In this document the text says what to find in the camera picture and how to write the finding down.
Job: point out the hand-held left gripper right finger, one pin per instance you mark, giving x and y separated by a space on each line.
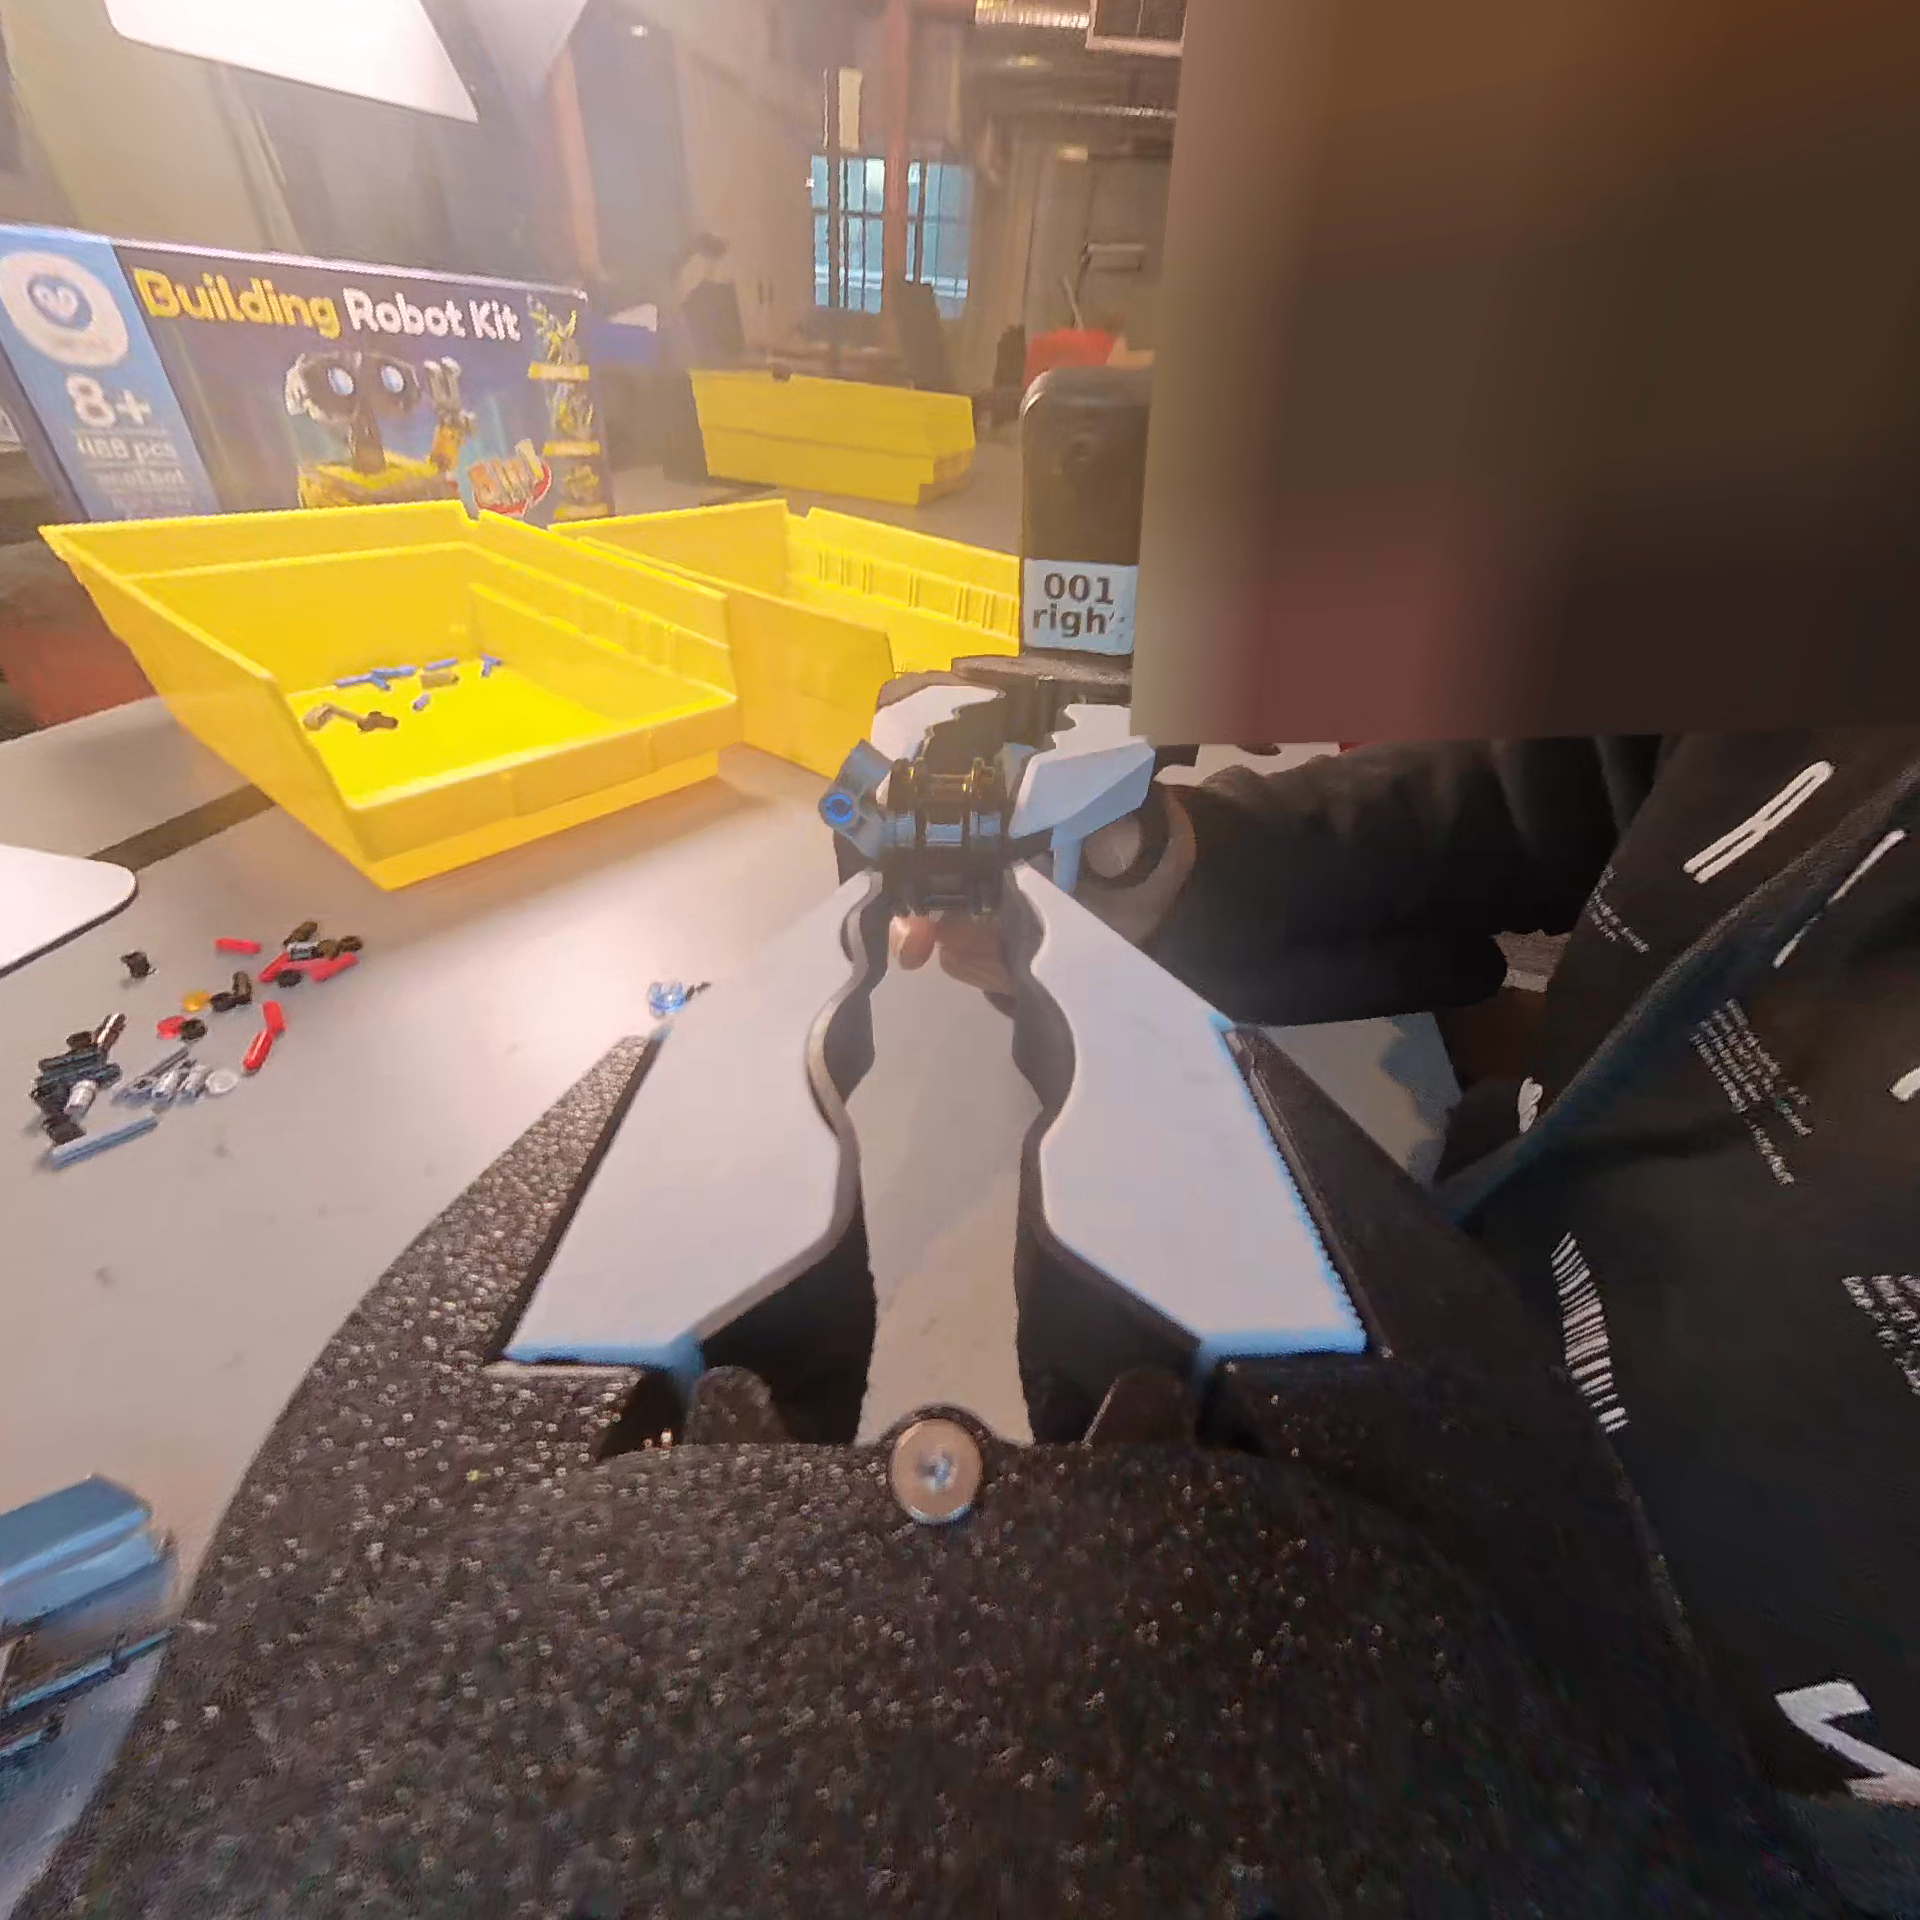
1201 1186

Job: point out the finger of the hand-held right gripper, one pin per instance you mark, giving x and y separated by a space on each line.
1096 780
906 722

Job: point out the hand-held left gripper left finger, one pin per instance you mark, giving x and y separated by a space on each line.
676 1186

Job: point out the black toy wheel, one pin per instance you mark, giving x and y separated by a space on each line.
954 820

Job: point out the grey desk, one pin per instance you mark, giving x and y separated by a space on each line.
376 1201

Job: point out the person's right hand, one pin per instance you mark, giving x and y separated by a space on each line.
916 942

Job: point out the yellow storage bin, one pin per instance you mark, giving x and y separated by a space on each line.
810 662
826 435
495 780

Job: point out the clear blue round stud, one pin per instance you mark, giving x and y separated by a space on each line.
668 997

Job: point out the large paned window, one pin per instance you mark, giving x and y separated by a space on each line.
886 226

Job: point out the cluster of blue brick pins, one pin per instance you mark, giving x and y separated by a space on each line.
399 683

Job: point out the pile of small brick pieces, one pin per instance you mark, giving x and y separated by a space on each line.
182 1037

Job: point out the person in black hoodie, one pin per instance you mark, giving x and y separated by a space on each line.
1724 1201

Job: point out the blue robot kit box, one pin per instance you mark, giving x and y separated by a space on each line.
225 375

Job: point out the white rounded base plate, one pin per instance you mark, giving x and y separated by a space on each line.
54 902

